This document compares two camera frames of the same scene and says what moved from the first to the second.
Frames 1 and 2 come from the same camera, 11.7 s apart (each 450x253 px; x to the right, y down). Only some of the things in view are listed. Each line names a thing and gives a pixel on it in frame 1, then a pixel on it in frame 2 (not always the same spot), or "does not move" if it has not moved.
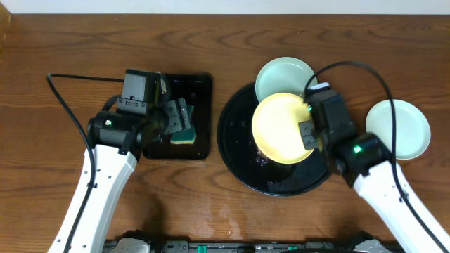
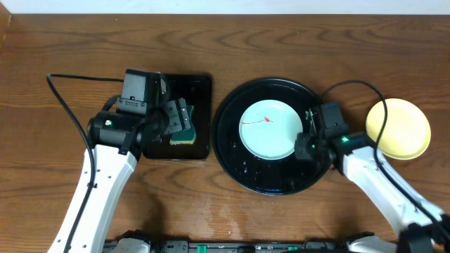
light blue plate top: (283, 74) → (268, 129)
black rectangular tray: (196, 89) does not move
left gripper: (174, 117) does not move
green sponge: (185, 136) does not move
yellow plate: (275, 130) → (406, 133)
